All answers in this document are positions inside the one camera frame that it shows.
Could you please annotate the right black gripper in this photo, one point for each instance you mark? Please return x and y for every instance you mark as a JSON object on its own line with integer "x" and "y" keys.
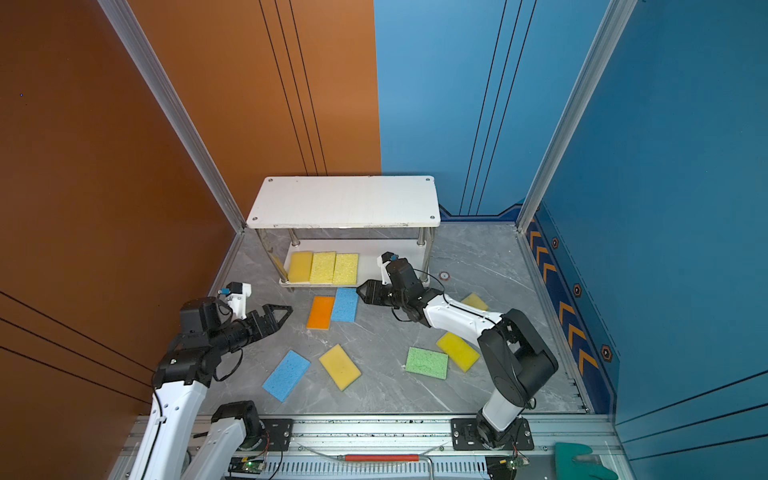
{"x": 373, "y": 293}

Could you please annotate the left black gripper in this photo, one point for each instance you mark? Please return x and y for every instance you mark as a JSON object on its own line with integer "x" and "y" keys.
{"x": 269, "y": 321}

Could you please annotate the light yellow sponge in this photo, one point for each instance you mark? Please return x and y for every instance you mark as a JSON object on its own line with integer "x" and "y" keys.
{"x": 322, "y": 268}
{"x": 345, "y": 269}

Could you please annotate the thick yellow sponge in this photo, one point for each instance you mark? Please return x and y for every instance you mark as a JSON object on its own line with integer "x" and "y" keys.
{"x": 300, "y": 267}

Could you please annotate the dark yellow sponge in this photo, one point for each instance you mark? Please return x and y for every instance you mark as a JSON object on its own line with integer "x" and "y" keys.
{"x": 340, "y": 367}

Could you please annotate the green sponge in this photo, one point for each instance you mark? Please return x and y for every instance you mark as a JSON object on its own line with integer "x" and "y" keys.
{"x": 427, "y": 363}

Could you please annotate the white two-tier shelf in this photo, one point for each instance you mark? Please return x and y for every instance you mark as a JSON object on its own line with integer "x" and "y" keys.
{"x": 362, "y": 215}

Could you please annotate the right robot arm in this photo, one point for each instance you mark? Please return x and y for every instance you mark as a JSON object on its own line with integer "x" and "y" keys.
{"x": 518, "y": 359}

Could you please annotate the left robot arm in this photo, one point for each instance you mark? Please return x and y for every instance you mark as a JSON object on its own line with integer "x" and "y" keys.
{"x": 209, "y": 331}

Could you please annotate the small blue sponge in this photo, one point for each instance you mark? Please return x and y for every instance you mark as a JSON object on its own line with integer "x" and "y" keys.
{"x": 345, "y": 305}

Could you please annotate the orange sponge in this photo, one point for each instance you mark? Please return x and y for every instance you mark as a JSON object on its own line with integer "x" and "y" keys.
{"x": 320, "y": 313}

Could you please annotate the large blue sponge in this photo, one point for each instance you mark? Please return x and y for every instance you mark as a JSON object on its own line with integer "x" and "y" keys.
{"x": 286, "y": 376}

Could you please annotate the tan yellow sponge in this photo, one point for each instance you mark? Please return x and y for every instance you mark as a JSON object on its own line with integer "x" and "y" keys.
{"x": 474, "y": 301}

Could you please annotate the left circuit board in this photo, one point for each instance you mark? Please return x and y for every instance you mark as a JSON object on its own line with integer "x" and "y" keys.
{"x": 245, "y": 465}

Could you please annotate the circuit board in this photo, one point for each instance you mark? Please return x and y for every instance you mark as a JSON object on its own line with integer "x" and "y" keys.
{"x": 514, "y": 463}
{"x": 245, "y": 465}

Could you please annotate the right circuit board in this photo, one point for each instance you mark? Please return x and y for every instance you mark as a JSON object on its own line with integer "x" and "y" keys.
{"x": 514, "y": 463}

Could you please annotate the green glove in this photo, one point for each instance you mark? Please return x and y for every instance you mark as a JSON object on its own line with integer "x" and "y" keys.
{"x": 575, "y": 462}

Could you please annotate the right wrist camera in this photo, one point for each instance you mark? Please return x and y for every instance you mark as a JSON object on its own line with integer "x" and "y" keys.
{"x": 383, "y": 261}

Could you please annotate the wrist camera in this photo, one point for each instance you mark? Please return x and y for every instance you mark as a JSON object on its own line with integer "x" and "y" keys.
{"x": 235, "y": 295}
{"x": 383, "y": 261}

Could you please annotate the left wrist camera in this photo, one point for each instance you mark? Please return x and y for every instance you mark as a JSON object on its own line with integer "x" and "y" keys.
{"x": 235, "y": 295}

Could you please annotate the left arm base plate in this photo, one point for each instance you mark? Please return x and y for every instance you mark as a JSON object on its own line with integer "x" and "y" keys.
{"x": 267, "y": 435}

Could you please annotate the red handled tool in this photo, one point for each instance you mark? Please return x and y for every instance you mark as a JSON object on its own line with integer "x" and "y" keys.
{"x": 394, "y": 458}

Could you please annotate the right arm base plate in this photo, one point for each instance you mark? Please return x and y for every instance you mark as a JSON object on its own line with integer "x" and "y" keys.
{"x": 465, "y": 433}

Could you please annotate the left aluminium frame post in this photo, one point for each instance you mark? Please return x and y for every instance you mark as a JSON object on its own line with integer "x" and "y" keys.
{"x": 128, "y": 29}

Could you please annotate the aluminium frame post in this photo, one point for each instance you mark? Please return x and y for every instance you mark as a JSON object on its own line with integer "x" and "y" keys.
{"x": 128, "y": 29}
{"x": 607, "y": 37}

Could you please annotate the right aluminium frame post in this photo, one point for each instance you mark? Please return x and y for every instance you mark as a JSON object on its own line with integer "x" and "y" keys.
{"x": 607, "y": 37}

